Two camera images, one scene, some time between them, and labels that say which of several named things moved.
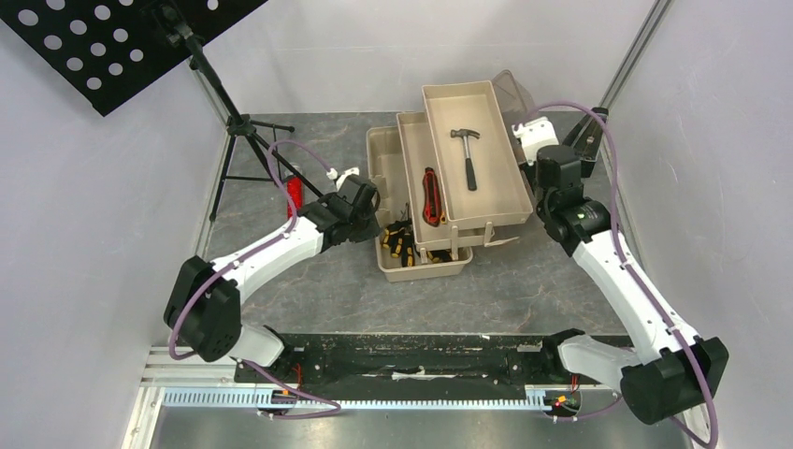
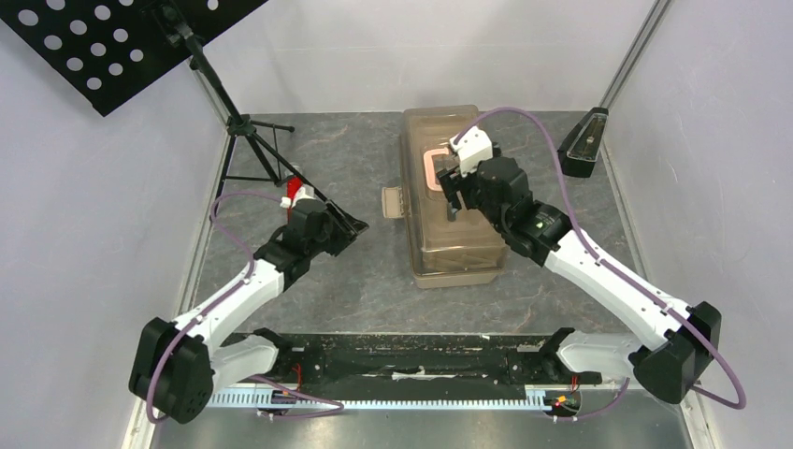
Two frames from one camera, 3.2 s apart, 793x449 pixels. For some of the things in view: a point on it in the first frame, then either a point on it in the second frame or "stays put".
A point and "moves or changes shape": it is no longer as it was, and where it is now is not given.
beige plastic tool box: (445, 175) moves or changes shape
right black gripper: (570, 144) -> (451, 183)
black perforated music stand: (97, 47) stays put
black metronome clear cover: (585, 138) stays put
